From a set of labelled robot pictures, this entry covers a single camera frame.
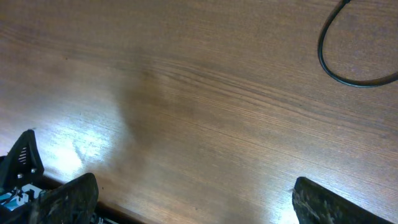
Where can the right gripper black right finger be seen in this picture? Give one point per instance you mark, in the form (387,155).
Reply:
(314,204)

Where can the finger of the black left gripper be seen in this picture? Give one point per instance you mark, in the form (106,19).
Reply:
(22,164)

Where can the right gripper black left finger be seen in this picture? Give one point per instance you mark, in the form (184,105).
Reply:
(70,203)

